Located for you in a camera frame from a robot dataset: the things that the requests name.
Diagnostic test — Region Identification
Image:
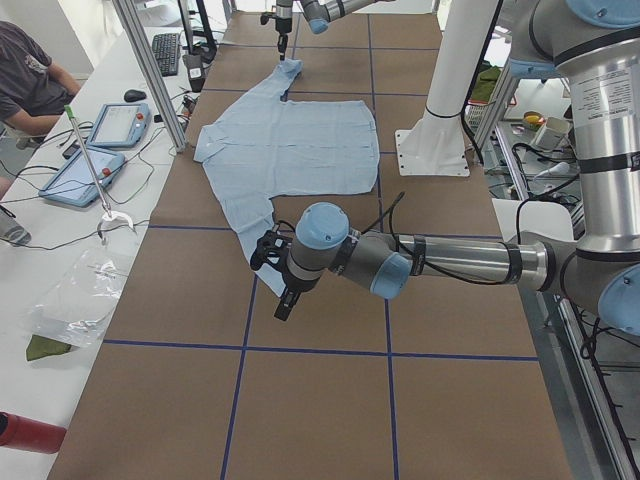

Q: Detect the light blue button-up shirt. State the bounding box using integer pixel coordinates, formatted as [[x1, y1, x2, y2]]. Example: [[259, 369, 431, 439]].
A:
[[192, 58, 379, 298]]

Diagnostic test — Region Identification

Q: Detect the blue teach pendant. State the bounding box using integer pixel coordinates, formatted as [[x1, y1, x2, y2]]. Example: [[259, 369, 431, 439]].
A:
[[38, 147, 125, 207], [86, 102, 150, 149]]

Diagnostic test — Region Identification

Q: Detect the seated person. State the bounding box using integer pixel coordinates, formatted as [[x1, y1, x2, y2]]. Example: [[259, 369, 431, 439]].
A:
[[0, 20, 83, 247]]

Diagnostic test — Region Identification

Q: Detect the green folded cloth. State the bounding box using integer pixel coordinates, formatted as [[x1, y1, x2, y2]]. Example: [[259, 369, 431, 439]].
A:
[[25, 334, 71, 362]]

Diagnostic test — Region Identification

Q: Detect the red metal bottle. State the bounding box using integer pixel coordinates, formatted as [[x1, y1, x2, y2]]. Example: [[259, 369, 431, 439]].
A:
[[1, 412, 67, 454]]

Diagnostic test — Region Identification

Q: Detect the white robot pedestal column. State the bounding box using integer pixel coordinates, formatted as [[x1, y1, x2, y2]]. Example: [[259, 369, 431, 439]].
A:
[[395, 0, 501, 178]]

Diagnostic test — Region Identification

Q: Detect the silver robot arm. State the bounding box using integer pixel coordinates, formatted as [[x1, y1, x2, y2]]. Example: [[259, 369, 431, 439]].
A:
[[256, 15, 532, 356], [260, 0, 377, 61]]

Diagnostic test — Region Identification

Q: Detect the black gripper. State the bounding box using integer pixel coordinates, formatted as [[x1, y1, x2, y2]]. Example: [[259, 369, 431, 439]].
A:
[[274, 280, 316, 320], [274, 0, 293, 60]]

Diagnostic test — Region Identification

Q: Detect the far blue teach pendant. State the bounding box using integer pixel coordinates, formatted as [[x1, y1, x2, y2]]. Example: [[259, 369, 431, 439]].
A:
[[86, 102, 150, 149]]

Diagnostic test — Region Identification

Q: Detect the aluminium frame post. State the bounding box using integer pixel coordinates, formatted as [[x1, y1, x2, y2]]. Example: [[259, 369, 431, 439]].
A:
[[113, 0, 187, 153]]

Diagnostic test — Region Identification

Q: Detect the black keyboard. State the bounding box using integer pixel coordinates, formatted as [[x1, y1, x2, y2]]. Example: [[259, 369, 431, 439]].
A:
[[151, 33, 181, 77]]

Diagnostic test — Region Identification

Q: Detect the near blue teach pendant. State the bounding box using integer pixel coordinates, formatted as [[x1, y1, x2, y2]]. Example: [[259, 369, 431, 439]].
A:
[[38, 147, 125, 207]]

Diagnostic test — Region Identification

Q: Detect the black computer mouse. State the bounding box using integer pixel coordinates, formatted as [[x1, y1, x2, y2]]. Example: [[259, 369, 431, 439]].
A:
[[123, 89, 147, 103]]

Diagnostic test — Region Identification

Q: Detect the long reach grabber stick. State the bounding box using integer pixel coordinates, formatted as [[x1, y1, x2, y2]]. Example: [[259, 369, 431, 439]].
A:
[[64, 105, 135, 245]]

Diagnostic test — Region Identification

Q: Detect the clear plastic bag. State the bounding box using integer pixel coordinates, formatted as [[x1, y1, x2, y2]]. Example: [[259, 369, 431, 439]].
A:
[[23, 248, 133, 347]]

